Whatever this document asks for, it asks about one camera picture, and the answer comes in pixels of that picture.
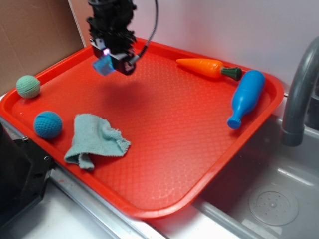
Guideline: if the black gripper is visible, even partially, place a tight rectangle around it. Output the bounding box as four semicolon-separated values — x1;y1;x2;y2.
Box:
87;0;137;76

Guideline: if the light green cloth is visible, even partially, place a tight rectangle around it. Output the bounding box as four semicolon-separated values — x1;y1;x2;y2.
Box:
64;114;131;170

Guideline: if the brown cardboard panel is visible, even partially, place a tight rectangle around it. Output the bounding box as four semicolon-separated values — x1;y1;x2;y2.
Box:
0;0;84;95

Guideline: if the red plastic tray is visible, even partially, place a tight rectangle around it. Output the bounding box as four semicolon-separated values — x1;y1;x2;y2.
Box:
0;43;284;220

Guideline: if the green textured ball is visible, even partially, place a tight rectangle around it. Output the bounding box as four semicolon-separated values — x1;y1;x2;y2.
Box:
16;75;40;99

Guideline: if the blue textured ball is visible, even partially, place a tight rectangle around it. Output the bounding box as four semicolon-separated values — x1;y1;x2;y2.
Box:
33;111;63;139

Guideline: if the orange toy carrot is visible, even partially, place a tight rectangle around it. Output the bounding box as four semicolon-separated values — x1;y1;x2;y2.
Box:
176;58;243;81

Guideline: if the blue plastic toy bottle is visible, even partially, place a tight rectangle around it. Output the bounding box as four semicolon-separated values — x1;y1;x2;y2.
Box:
227;70;266;129

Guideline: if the grey faucet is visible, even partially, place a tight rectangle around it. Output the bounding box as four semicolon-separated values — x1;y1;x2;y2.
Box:
280;37;319;147

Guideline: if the grey sink basin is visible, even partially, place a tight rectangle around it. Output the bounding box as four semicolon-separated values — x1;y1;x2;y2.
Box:
194;117;319;239

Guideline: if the black cable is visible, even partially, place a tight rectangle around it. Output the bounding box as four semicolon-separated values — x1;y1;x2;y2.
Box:
129;0;160;66

